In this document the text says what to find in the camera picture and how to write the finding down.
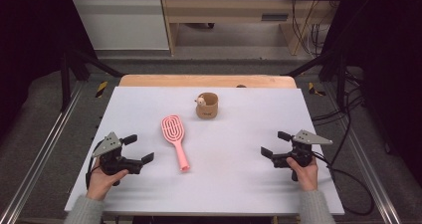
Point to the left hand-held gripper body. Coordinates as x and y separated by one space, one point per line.
111 162

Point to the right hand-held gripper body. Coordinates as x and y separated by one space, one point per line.
300 152

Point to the pink hairbrush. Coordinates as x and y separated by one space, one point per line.
180 154

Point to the person's left hand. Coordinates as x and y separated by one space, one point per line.
101 184

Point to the person's right hand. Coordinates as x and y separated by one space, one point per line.
307 176

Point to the brown cup with figurine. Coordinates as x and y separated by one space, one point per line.
207 111

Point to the black metal stand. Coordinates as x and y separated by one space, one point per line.
341 81
65 84

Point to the wooden table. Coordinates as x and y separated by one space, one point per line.
199 81

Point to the white cabinet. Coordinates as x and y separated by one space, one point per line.
126 25

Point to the black curtain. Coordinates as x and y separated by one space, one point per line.
388 51
30 35

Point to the light wooden desk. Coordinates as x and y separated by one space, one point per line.
225 10

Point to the aluminium rail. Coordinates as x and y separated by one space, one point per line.
375 184
36 157

